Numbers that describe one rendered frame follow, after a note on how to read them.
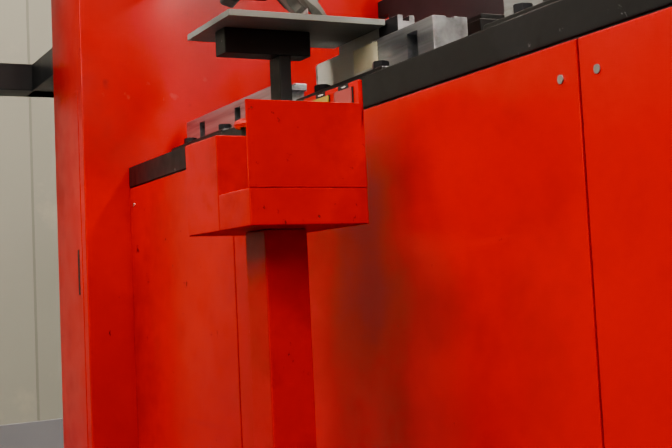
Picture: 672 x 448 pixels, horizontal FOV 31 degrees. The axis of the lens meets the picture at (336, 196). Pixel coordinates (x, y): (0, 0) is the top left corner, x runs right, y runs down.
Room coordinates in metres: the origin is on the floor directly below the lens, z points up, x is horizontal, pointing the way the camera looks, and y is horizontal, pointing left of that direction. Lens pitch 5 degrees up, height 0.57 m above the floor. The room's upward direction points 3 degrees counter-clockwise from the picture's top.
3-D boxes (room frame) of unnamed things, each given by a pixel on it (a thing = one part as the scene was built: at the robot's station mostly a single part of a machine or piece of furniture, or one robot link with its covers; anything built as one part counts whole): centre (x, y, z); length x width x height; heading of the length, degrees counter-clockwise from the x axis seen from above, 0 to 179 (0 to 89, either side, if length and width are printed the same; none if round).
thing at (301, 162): (1.53, 0.08, 0.75); 0.20 x 0.16 x 0.18; 29
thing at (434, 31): (1.89, -0.09, 0.92); 0.39 x 0.06 x 0.10; 27
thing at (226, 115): (2.43, 0.18, 0.92); 0.50 x 0.06 x 0.10; 27
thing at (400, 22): (1.92, -0.08, 0.99); 0.20 x 0.03 x 0.03; 27
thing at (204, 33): (1.87, 0.07, 1.00); 0.26 x 0.18 x 0.01; 117
